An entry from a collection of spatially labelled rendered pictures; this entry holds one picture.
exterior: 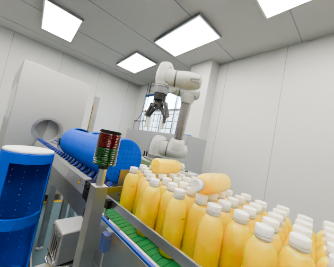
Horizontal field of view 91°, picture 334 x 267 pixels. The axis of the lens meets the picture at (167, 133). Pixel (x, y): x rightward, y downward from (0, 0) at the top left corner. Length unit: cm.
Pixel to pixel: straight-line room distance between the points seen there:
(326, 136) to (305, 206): 106
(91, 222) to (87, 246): 6
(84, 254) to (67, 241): 24
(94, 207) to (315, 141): 312
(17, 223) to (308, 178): 332
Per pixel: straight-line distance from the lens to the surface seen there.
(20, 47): 645
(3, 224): 147
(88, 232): 56
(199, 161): 297
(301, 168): 327
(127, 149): 107
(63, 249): 83
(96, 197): 52
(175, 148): 165
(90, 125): 247
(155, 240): 59
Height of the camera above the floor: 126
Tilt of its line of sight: 3 degrees up
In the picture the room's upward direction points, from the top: 11 degrees clockwise
